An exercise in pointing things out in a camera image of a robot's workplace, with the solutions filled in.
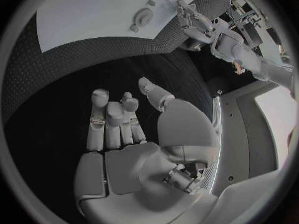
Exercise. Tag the short small peg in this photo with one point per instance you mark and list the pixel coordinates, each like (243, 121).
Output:
(150, 3)

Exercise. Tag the workshop desk with equipment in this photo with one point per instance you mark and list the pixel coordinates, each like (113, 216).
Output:
(252, 31)

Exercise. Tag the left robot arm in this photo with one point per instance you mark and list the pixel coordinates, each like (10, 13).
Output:
(247, 57)

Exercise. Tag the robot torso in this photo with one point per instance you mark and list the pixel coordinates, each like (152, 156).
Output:
(243, 134)

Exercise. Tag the round gear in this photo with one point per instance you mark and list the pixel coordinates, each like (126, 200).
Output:
(143, 16)

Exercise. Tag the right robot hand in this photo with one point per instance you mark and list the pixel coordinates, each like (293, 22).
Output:
(130, 168)

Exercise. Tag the white task board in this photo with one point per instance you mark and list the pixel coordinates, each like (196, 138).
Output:
(88, 18)

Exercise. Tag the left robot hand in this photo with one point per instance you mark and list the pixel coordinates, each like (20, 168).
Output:
(201, 35)

